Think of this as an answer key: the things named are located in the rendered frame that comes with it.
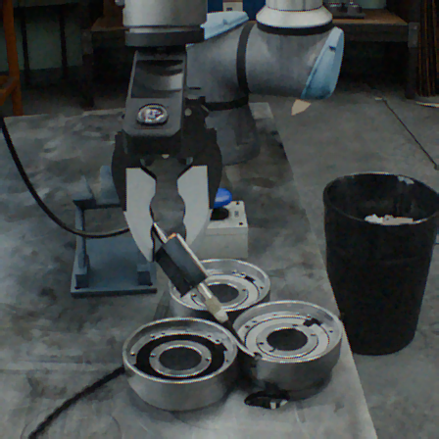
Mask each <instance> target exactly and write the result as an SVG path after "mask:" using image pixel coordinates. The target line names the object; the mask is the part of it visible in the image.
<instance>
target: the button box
mask: <svg viewBox="0 0 439 439"><path fill-rule="evenodd" d="M195 256H196V257H197V259H198V260H199V261H202V260H207V259H235V260H240V261H248V224H247V220H246V213H244V207H243V202H231V203H230V204H229V205H227V206H224V207H221V212H220V213H216V214H214V213H211V217H210V221H209V224H208V227H207V231H206V234H205V237H204V239H203V243H202V245H201V247H200V249H199V250H198V252H197V254H196V255H195Z"/></svg>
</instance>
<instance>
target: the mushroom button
mask: <svg viewBox="0 0 439 439"><path fill-rule="evenodd" d="M231 202H232V195H231V193H230V192H229V191H228V190H225V188H221V187H220V188H218V193H217V196H216V200H215V203H214V206H213V209H212V213H214V214H216V213H220V212H221V207H224V206H227V205H229V204H230V203H231Z"/></svg>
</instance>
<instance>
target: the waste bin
mask: <svg viewBox="0 0 439 439"><path fill-rule="evenodd" d="M323 190H324V191H323V204H324V231H325V239H326V248H325V260H326V274H327V276H328V279H329V282H330V285H331V288H332V290H333V296H334V299H335V301H336V304H337V307H338V310H339V313H340V314H342V313H344V314H345V315H346V316H347V323H348V324H347V334H346V337H347V340H348V343H349V345H350V348H351V351H352V352H355V353H363V354H369V355H376V354H386V353H391V352H395V351H398V350H400V349H402V348H404V347H406V346H407V345H409V344H410V343H411V342H412V341H413V340H414V337H415V333H416V328H417V323H418V319H419V314H420V310H421V305H422V300H423V296H424V291H425V286H426V281H427V277H428V273H429V268H430V264H431V259H432V254H433V250H434V248H435V245H436V239H437V235H438V228H439V194H438V193H437V192H436V191H435V190H433V189H432V188H430V187H429V186H428V185H426V184H424V183H422V182H420V181H419V180H416V179H413V178H410V177H407V176H405V175H402V174H398V173H391V172H378V171H372V172H359V173H356V172H353V173H348V174H346V175H342V176H340V177H337V178H335V179H333V180H331V181H330V182H328V183H327V184H326V185H325V187H324V189H323ZM373 215H375V216H376V217H377V218H379V219H381V218H385V216H389V217H390V216H392V217H393V218H394V219H395V218H403V219H413V222H408V223H380V222H372V221H367V220H365V219H366V217H372V216H373Z"/></svg>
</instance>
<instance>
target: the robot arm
mask: <svg viewBox="0 0 439 439"><path fill-rule="evenodd" d="M116 4H118V5H125V8H124V9H123V10H122V11H123V25H125V26H126V27H130V30H126V31H125V45H127V46H135V47H143V46H147V48H138V49H137V50H136V52H135V57H134V63H133V64H132V71H131V78H130V84H129V90H128V96H127V97H126V98H125V111H124V112H123V113H122V119H123V125H122V132H121V131H117V132H116V134H115V149H114V152H113V156H112V163H111V169H112V177H113V182H114V184H115V189H116V192H117V195H118V198H119V200H120V203H121V206H122V210H123V213H124V215H125V218H126V221H127V224H128V226H129V229H130V231H131V233H132V236H133V238H134V240H135V242H136V244H137V246H138V248H139V250H140V251H141V253H142V254H143V255H144V257H145V258H146V260H147V261H148V262H151V263H153V262H155V254H154V250H155V238H154V236H153V232H152V224H153V219H154V215H153V212H152V209H151V206H150V204H151V200H152V199H153V197H154V196H155V192H157V181H158V178H157V176H156V175H155V174H154V173H153V172H152V171H150V170H149V169H147V168H146V167H145V166H144V160H146V164H145V165H146V166H147V167H151V166H152V164H153V163H154V161H155V160H164V159H174V160H176V161H178V162H179V163H180V164H181V165H182V166H186V164H187V165H190V166H188V167H186V168H185V169H184V170H183V171H182V172H180V173H179V174H178V176H177V189H178V194H179V196H180V197H181V199H182V200H183V201H184V206H185V208H184V211H183V219H182V221H183V224H184V227H185V235H184V238H183V240H184V242H185V244H186V245H187V247H188V248H189V249H190V251H191V252H193V253H194V255H196V254H197V252H198V250H199V249H200V247H201V245H202V243H203V239H204V237H205V234H206V231H207V227H208V224H209V221H210V217H211V212H212V209H213V206H214V203H215V200H216V196H217V193H218V188H220V182H221V178H222V169H223V166H230V165H235V164H239V163H243V162H246V161H248V160H250V159H253V158H255V157H256V156H258V155H259V153H260V151H261V136H259V133H258V131H257V128H256V125H255V122H254V119H253V116H252V113H251V110H250V107H249V93H253V94H266V95H270V96H278V97H290V98H301V100H304V99H312V100H324V99H326V98H328V97H329V96H330V95H331V94H332V93H333V89H334V87H335V85H336V82H337V80H338V76H339V75H338V74H339V70H340V66H341V62H342V58H341V57H342V53H343V47H344V39H343V31H342V29H340V28H338V27H335V28H333V25H332V15H331V14H330V13H329V12H328V11H327V10H326V9H325V8H324V7H323V6H322V0H266V5H265V6H264V8H263V9H262V10H261V11H260V12H259V13H258V14H257V15H256V16H257V22H256V23H248V21H249V18H248V17H247V14H246V13H245V12H238V11H229V12H218V13H212V14H208V1H207V0H116Z"/></svg>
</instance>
